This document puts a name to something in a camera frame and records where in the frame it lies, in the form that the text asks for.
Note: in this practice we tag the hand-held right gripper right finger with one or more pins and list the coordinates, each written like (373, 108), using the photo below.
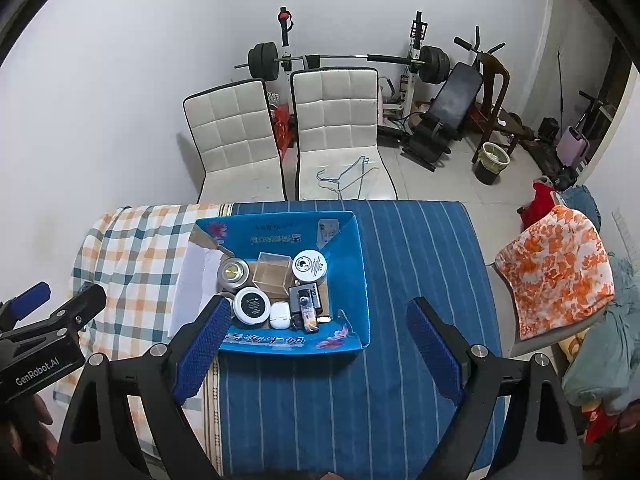
(432, 350)

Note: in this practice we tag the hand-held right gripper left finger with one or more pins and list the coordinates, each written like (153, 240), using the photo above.
(205, 350)

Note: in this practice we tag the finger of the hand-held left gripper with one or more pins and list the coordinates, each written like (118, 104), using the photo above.
(82, 307)
(30, 297)

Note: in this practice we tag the grey round tin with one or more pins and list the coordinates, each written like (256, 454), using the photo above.
(233, 274)

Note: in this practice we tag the blue cardboard box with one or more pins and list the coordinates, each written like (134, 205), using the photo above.
(350, 285)

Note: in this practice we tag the person's left hand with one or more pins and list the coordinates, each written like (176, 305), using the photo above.
(37, 412)

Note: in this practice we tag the black-lidded round tin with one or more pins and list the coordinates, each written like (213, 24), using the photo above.
(251, 305)

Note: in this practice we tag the checkered cloth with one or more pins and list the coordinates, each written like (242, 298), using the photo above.
(135, 260)

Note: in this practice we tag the white earbuds case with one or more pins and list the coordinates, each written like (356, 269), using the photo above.
(280, 316)

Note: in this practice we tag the clear plastic box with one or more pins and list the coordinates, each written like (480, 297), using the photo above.
(271, 275)

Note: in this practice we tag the blue striped tablecloth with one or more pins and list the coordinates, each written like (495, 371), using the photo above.
(350, 410)

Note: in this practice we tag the grey chair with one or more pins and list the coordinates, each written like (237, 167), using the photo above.
(540, 347)

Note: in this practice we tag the white round tin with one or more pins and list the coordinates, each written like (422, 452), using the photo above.
(310, 266)

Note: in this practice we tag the orange floral cloth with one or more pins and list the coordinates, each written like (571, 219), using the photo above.
(555, 270)

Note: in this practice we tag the small white carton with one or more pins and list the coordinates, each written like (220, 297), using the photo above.
(328, 232)

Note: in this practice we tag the teal cloth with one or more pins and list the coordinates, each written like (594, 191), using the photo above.
(605, 350)

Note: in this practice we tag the red cloth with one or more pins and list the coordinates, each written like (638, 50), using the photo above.
(542, 205)

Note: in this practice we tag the dark waste bin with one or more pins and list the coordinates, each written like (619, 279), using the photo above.
(491, 165)

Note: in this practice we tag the blue denim cloth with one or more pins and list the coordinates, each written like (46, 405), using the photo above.
(582, 205)

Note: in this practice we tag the white padded chair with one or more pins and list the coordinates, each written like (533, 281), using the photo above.
(232, 135)
(335, 120)

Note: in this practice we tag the red bag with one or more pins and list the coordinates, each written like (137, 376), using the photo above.
(282, 130)

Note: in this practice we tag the black weight bench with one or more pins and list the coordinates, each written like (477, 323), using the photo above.
(450, 105)

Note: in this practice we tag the lilac suitcase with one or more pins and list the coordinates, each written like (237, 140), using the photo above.
(573, 145)

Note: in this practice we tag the white barbell rack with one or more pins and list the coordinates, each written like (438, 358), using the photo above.
(415, 90)

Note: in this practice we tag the wooden chair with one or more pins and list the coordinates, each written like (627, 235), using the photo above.
(495, 90)

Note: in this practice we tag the barbell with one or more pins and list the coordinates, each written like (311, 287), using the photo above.
(345, 56)

